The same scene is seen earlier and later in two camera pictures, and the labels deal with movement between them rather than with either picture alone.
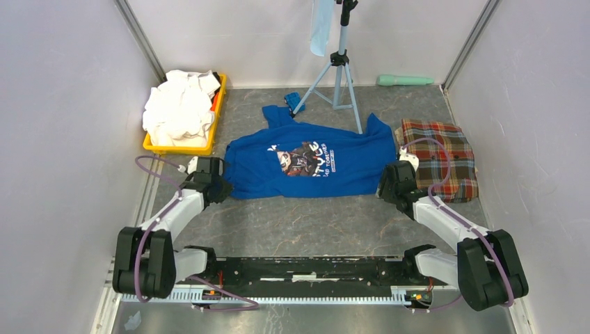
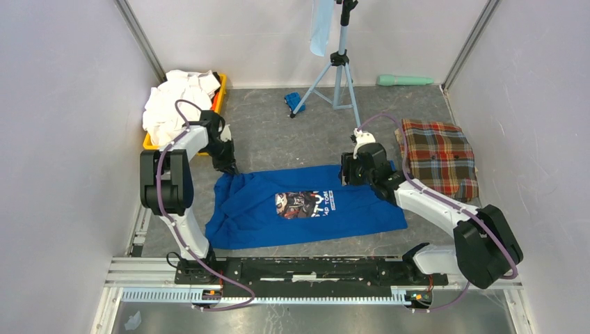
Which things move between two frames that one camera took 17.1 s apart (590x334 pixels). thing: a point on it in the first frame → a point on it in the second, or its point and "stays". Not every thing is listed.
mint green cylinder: (390, 80) stays
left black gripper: (227, 188) → (229, 163)
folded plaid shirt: (462, 184) stays
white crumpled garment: (178, 110) stays
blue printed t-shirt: (280, 161) → (289, 204)
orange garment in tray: (212, 108) stays
